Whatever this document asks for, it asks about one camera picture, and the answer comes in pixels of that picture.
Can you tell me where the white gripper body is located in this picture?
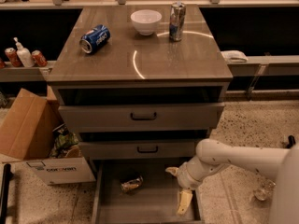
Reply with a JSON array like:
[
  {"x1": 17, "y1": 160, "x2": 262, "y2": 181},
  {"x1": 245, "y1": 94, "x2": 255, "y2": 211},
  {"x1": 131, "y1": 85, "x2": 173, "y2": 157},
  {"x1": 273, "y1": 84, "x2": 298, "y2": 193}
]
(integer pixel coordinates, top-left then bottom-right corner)
[{"x1": 177, "y1": 161, "x2": 202, "y2": 190}]

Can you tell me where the orange gold soda can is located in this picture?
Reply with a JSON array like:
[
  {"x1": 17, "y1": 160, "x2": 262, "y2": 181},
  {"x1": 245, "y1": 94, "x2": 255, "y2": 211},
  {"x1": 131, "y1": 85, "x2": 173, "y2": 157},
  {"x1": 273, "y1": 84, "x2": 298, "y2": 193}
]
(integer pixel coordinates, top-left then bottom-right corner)
[{"x1": 121, "y1": 175, "x2": 143, "y2": 193}]

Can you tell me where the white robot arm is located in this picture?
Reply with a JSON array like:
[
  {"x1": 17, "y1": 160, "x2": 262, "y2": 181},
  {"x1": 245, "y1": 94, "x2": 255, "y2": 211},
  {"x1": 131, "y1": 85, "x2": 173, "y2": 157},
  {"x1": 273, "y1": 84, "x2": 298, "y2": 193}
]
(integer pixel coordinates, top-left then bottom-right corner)
[{"x1": 165, "y1": 139, "x2": 299, "y2": 224}]

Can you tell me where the bottom grey drawer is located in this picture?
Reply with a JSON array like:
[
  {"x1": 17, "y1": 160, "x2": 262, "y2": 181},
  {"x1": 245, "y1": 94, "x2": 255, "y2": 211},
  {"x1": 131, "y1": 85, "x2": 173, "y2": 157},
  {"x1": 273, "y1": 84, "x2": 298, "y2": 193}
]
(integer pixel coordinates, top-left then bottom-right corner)
[{"x1": 92, "y1": 158, "x2": 204, "y2": 224}]

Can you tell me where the grey drawer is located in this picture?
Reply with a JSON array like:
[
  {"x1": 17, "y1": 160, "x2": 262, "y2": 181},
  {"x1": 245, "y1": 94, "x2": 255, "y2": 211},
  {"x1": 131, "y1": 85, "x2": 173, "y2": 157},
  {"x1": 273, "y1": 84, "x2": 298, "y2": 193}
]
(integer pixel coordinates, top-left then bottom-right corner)
[
  {"x1": 59, "y1": 103, "x2": 224, "y2": 133},
  {"x1": 79, "y1": 139, "x2": 200, "y2": 160},
  {"x1": 92, "y1": 158, "x2": 204, "y2": 224}
]

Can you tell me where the top grey drawer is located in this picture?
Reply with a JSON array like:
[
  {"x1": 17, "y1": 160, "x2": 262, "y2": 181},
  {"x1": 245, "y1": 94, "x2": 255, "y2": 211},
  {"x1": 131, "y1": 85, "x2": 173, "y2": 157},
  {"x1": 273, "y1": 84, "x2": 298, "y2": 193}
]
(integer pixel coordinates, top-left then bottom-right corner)
[{"x1": 59, "y1": 103, "x2": 224, "y2": 133}]

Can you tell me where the middle grey drawer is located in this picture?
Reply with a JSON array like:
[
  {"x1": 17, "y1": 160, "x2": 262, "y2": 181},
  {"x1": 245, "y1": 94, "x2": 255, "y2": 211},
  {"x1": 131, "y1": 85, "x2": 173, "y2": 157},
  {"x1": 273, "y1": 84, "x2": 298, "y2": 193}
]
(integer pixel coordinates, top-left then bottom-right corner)
[{"x1": 79, "y1": 139, "x2": 200, "y2": 160}]

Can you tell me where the grey drawer cabinet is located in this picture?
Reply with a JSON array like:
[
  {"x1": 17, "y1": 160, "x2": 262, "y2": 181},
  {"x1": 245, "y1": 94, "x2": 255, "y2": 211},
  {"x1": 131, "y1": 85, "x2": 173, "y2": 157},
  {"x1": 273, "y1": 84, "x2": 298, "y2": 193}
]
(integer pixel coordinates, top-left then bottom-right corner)
[{"x1": 46, "y1": 4, "x2": 234, "y2": 173}]

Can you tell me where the blue pepsi can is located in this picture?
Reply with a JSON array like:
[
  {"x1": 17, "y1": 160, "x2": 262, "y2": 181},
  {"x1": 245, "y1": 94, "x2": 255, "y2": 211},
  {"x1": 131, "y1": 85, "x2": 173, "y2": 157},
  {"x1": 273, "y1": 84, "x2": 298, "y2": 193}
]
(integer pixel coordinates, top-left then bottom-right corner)
[{"x1": 79, "y1": 24, "x2": 110, "y2": 54}]

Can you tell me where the tall silver blue can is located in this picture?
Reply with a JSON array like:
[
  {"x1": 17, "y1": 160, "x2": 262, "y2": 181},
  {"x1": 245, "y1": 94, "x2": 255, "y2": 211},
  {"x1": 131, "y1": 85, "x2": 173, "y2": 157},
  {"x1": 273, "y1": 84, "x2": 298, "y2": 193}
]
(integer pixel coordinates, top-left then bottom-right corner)
[{"x1": 169, "y1": 1, "x2": 186, "y2": 42}]

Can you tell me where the red soda can right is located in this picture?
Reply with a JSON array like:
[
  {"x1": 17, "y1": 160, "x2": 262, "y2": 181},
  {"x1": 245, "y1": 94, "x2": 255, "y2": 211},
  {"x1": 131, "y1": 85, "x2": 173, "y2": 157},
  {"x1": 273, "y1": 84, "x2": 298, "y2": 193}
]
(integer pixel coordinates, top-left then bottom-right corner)
[{"x1": 32, "y1": 50, "x2": 48, "y2": 67}]

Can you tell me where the red soda can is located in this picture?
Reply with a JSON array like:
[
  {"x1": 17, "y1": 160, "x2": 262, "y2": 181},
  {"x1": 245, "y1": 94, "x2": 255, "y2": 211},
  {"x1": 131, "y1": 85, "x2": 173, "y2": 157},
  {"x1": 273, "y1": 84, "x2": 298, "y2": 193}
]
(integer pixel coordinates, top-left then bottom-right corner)
[
  {"x1": 5, "y1": 48, "x2": 21, "y2": 67},
  {"x1": 32, "y1": 50, "x2": 48, "y2": 67}
]

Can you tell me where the red soda can left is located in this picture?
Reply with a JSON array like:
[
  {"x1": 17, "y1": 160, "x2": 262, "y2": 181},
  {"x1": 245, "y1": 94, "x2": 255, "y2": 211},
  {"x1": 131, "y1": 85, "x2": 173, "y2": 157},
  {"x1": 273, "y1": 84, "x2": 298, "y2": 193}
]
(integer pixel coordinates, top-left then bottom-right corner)
[{"x1": 5, "y1": 48, "x2": 21, "y2": 67}]

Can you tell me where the clear glass cup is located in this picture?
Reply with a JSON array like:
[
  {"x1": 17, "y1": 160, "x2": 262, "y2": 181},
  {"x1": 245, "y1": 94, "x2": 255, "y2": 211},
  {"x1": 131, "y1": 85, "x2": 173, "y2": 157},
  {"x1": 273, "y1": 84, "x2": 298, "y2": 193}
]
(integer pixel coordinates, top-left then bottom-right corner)
[{"x1": 253, "y1": 179, "x2": 276, "y2": 202}]

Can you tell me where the black bar right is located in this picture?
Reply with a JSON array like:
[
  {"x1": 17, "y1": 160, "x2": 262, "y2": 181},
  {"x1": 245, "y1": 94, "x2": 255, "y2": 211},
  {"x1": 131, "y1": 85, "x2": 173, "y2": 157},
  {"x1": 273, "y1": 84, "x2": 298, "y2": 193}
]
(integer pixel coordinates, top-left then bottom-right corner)
[{"x1": 286, "y1": 135, "x2": 296, "y2": 148}]

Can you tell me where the black bar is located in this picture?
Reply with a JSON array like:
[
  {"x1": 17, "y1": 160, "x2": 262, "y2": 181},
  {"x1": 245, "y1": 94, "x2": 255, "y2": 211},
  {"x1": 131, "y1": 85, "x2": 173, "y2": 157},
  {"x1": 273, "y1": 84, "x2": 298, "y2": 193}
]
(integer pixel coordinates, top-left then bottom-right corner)
[
  {"x1": 0, "y1": 163, "x2": 13, "y2": 224},
  {"x1": 286, "y1": 135, "x2": 296, "y2": 148}
]

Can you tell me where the green snack bag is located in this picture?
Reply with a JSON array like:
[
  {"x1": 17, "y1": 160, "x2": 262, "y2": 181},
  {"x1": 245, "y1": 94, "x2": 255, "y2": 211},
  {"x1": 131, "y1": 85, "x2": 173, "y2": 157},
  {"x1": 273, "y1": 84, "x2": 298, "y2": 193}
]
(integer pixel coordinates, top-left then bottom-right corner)
[{"x1": 50, "y1": 124, "x2": 81, "y2": 159}]

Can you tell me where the white cardboard box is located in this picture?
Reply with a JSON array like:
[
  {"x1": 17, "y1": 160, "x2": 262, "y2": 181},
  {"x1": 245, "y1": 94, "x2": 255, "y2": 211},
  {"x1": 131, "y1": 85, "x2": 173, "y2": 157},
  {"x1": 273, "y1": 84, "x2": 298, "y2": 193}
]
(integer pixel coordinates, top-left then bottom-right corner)
[{"x1": 26, "y1": 157, "x2": 95, "y2": 185}]

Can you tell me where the white folded cloth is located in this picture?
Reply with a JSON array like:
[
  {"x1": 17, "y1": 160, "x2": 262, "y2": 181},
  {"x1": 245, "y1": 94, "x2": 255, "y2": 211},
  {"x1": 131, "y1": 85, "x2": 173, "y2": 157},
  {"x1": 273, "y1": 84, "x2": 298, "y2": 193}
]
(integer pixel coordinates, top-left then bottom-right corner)
[{"x1": 221, "y1": 50, "x2": 248, "y2": 63}]

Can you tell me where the white bowl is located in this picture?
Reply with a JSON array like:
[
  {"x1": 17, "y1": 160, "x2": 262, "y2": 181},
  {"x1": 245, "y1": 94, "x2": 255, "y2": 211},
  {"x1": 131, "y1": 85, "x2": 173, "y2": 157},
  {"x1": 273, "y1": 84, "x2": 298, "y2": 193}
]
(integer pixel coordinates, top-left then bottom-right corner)
[{"x1": 131, "y1": 9, "x2": 162, "y2": 35}]

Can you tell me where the brown cardboard box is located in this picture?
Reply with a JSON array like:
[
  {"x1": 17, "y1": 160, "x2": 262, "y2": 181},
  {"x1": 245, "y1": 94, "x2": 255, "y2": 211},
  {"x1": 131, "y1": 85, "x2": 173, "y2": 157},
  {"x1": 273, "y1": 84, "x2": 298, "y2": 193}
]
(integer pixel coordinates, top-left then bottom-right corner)
[{"x1": 0, "y1": 89, "x2": 61, "y2": 160}]

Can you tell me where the black bar left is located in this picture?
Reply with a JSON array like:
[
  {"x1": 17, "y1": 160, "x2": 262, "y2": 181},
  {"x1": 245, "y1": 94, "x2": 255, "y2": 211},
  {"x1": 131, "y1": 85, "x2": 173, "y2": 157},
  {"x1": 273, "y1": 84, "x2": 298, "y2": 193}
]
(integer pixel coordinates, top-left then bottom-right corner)
[{"x1": 0, "y1": 163, "x2": 13, "y2": 224}]

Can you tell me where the white pump bottle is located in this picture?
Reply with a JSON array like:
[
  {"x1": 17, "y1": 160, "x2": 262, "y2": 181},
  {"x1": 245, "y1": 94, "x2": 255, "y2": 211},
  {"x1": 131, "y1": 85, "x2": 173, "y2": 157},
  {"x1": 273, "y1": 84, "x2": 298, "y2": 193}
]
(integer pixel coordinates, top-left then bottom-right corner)
[{"x1": 14, "y1": 37, "x2": 35, "y2": 67}]

